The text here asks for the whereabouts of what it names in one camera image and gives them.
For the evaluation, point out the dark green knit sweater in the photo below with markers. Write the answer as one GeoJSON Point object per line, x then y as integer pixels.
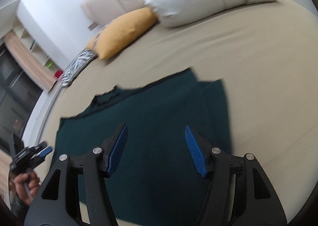
{"type": "Point", "coordinates": [156, 182]}

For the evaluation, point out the person's left hand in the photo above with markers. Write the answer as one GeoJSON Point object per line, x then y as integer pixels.
{"type": "Point", "coordinates": [27, 186]}

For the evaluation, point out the white wall shelf unit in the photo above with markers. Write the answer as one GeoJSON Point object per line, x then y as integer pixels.
{"type": "Point", "coordinates": [34, 49]}

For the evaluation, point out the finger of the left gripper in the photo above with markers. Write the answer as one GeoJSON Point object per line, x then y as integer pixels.
{"type": "Point", "coordinates": [46, 151]}

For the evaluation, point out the mustard yellow cushion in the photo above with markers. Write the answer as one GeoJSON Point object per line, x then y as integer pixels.
{"type": "Point", "coordinates": [121, 32]}

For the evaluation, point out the beige bed sheet mattress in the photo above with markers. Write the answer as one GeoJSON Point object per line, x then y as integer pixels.
{"type": "Point", "coordinates": [267, 56]}

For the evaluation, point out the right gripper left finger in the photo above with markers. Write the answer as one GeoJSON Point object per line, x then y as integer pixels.
{"type": "Point", "coordinates": [57, 202]}

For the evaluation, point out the zebra print cushion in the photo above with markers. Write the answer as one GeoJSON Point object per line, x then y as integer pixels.
{"type": "Point", "coordinates": [76, 66]}

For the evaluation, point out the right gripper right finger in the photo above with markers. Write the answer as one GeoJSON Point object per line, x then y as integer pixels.
{"type": "Point", "coordinates": [239, 190]}

